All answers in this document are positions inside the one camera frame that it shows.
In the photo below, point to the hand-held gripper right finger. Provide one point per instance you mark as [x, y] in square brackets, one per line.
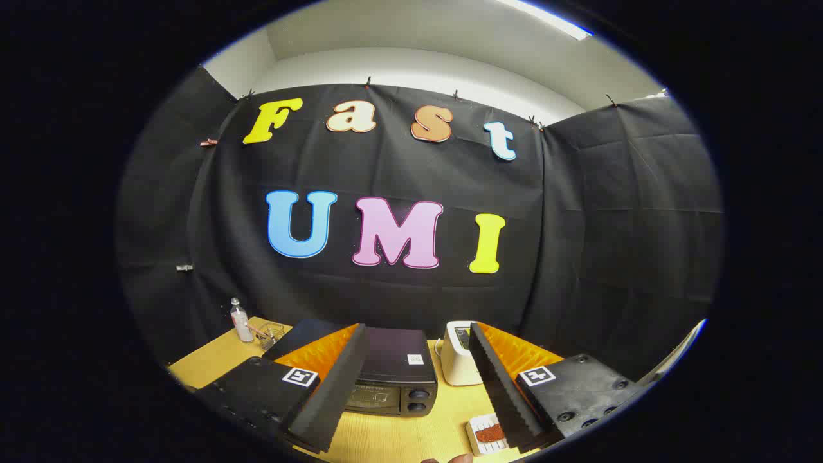
[498, 379]

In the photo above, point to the thin pink stick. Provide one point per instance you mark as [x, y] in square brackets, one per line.
[257, 331]

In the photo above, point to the black toaster oven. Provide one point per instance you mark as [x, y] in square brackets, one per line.
[392, 354]

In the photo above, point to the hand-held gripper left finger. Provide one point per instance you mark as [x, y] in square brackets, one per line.
[344, 379]

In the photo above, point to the white rectangular dish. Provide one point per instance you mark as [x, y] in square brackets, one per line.
[477, 426]

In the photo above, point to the clear plastic bottle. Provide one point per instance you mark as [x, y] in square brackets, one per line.
[242, 325]

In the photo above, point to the ceiling light strip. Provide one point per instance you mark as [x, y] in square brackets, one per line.
[553, 19]

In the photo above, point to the black backdrop cloth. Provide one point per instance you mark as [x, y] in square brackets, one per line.
[578, 225]

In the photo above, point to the grey chair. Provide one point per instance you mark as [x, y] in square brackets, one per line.
[678, 354]

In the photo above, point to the reddish brown meat piece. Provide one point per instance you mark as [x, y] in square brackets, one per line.
[488, 433]

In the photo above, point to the clear glass container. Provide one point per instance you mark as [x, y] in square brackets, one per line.
[273, 337]

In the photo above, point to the white pop-up toaster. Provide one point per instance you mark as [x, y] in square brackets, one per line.
[454, 361]

